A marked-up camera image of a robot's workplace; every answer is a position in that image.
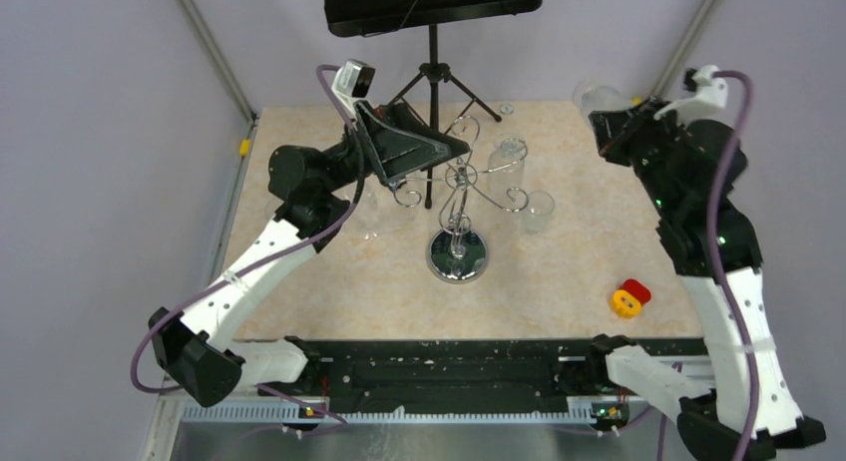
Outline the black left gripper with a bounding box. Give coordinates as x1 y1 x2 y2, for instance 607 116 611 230
318 100 470 195

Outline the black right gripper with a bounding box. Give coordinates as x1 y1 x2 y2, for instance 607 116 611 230
590 95 686 217

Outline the ribbed wine glass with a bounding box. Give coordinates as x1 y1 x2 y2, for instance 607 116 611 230
520 191 556 234
572 79 635 125
487 134 528 200

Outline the clear wine glass back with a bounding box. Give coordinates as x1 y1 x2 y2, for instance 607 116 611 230
345 182 383 240

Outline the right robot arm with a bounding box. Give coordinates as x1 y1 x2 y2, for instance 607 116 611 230
585 98 826 460

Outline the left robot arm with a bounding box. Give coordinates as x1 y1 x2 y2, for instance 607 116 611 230
148 101 471 407

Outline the chrome wine glass rack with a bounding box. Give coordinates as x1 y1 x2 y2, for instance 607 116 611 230
388 138 530 284

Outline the black music stand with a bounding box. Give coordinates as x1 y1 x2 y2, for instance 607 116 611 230
319 0 545 212

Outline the yellow red toy block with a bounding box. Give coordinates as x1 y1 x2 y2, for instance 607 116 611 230
609 278 652 319

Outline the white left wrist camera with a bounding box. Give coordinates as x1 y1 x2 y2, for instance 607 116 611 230
331 59 376 113

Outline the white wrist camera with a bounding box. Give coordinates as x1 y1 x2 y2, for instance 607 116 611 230
331 59 376 113
653 65 728 125

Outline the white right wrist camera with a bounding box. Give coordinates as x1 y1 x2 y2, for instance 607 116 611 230
653 65 728 125

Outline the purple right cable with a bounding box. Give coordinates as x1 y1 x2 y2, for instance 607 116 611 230
653 70 760 461

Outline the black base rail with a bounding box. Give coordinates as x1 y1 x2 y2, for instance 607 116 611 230
178 337 715 439

